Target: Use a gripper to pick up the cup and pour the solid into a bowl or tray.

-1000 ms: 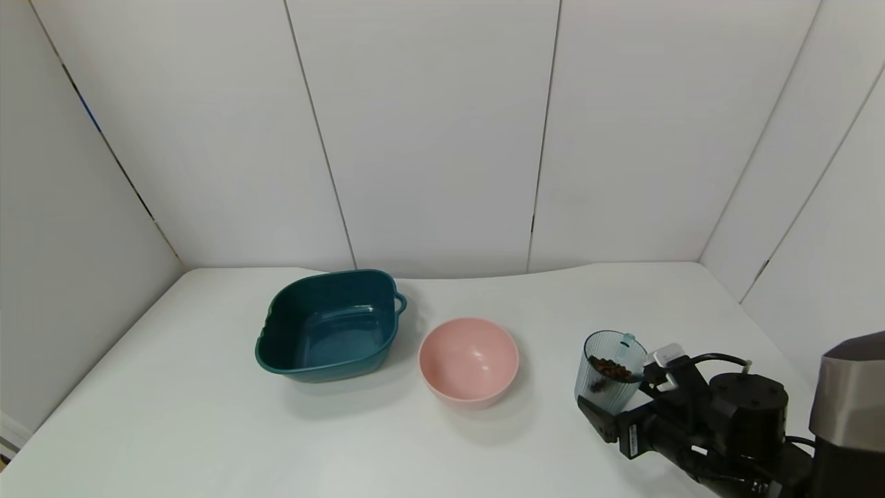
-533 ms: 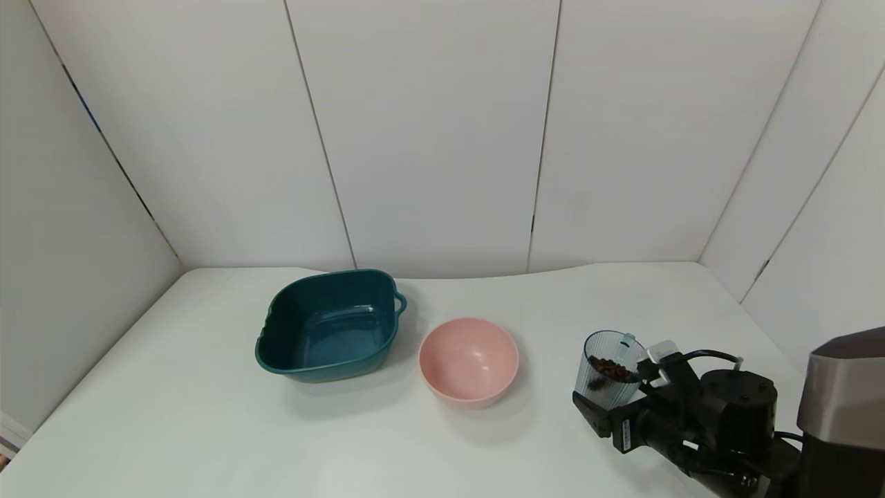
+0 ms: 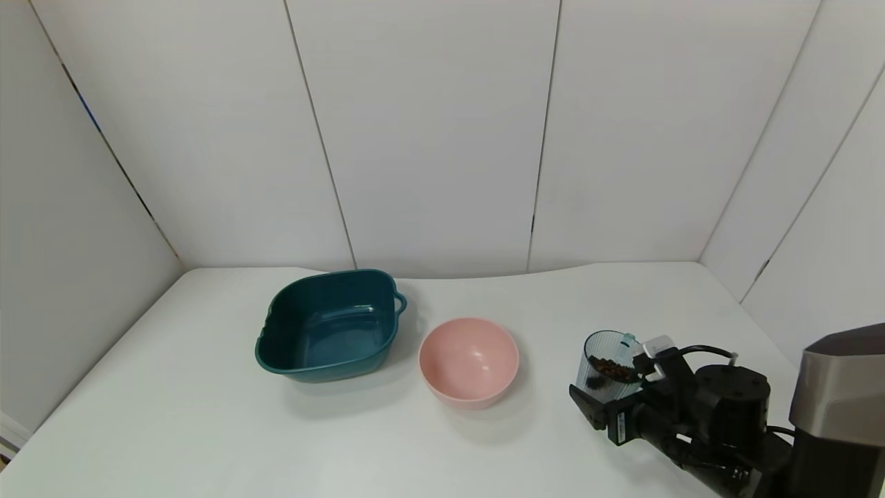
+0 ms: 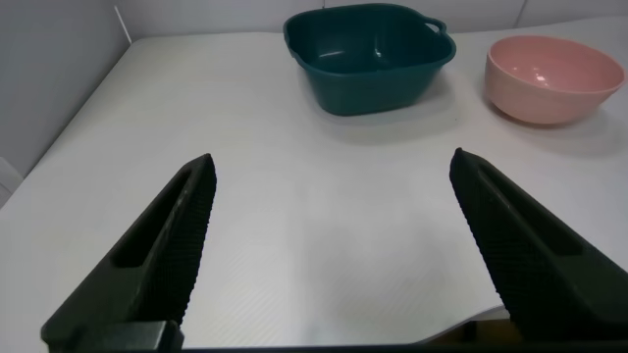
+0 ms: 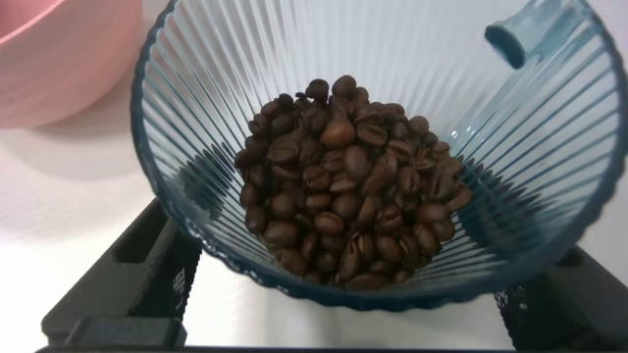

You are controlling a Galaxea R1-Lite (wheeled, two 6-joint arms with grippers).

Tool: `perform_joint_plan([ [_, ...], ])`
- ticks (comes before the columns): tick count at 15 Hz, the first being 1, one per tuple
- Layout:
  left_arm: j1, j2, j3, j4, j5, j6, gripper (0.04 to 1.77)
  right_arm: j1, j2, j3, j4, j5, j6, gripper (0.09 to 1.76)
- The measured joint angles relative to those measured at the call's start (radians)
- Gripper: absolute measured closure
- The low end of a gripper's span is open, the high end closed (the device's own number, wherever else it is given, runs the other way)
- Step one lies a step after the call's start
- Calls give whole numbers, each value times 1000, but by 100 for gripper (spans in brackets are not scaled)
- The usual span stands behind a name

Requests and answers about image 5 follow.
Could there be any roasted coffee beans heap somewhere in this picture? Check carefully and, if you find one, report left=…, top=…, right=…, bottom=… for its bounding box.
left=234, top=75, right=474, bottom=291

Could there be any pink round bowl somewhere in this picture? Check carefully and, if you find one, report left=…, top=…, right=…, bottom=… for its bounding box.
left=0, top=0, right=144, bottom=130

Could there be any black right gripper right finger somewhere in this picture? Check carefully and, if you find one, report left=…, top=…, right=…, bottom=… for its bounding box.
left=493, top=244, right=628, bottom=352

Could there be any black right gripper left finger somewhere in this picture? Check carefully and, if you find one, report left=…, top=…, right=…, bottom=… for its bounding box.
left=41, top=198, right=203, bottom=344

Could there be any ribbed transparent blue cup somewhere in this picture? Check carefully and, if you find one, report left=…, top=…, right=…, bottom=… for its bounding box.
left=130, top=0, right=628, bottom=313

